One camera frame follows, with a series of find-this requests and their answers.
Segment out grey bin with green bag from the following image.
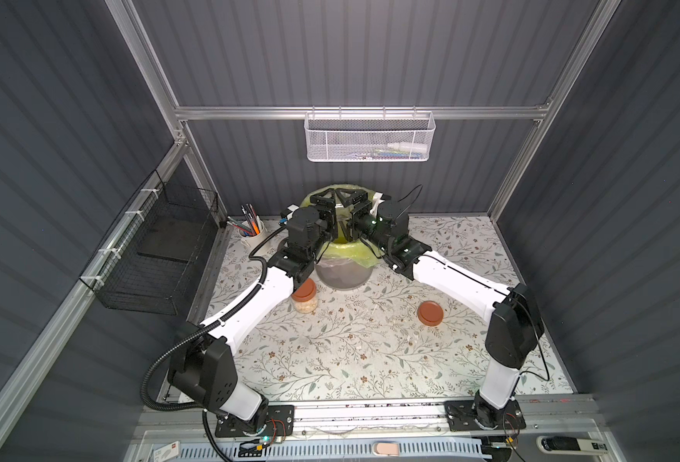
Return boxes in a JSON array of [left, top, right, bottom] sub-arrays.
[[299, 184, 379, 290]]

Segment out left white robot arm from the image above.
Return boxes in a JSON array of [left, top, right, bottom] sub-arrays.
[[168, 189, 337, 432]]

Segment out pens in cup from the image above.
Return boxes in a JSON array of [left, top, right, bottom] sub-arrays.
[[227, 203, 262, 236]]

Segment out white pen cup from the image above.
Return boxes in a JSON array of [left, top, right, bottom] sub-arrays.
[[240, 228, 267, 251]]

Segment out white tube in basket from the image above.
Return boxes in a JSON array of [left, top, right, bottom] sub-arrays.
[[387, 142, 430, 156]]

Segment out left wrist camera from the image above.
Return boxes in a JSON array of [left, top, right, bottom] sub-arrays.
[[279, 204, 299, 226]]

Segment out white wire wall basket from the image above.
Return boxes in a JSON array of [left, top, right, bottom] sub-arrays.
[[303, 112, 436, 163]]

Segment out black corrugated cable conduit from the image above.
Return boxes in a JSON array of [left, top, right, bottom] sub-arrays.
[[139, 224, 289, 412]]

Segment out black wire side basket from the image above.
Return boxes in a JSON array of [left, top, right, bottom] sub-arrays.
[[80, 167, 220, 316]]

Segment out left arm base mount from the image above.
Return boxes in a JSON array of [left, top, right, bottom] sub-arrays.
[[214, 404, 296, 439]]

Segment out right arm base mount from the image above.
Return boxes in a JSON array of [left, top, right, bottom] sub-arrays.
[[443, 397, 527, 431]]

